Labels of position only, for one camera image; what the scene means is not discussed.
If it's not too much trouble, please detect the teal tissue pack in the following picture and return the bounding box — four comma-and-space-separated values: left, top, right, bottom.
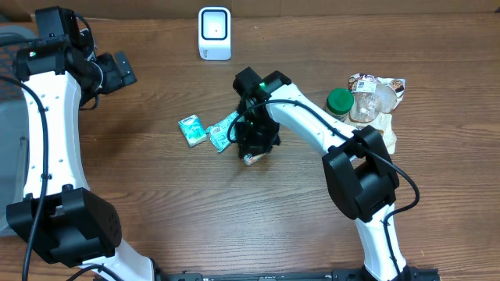
178, 115, 207, 148

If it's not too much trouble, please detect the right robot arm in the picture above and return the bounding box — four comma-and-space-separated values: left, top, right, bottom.
227, 67, 409, 280

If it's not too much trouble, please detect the orange tissue pack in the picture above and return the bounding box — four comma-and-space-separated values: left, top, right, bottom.
243, 153, 266, 165

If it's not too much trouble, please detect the green lid jar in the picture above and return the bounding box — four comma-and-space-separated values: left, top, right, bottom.
323, 87, 355, 122

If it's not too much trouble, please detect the white barcode scanner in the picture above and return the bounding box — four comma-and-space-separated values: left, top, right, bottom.
198, 6, 232, 61

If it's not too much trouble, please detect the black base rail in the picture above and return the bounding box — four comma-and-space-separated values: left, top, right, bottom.
161, 269, 372, 281

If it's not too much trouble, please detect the brown bread bag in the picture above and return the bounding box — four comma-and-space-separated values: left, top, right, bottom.
344, 73, 405, 155

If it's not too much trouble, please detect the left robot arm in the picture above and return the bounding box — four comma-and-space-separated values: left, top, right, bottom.
6, 6, 161, 280

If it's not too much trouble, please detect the teal wet wipes pack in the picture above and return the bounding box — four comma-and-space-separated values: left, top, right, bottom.
205, 111, 238, 153

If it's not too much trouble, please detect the grey plastic mesh basket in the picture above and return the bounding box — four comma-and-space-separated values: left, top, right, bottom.
1, 25, 36, 237

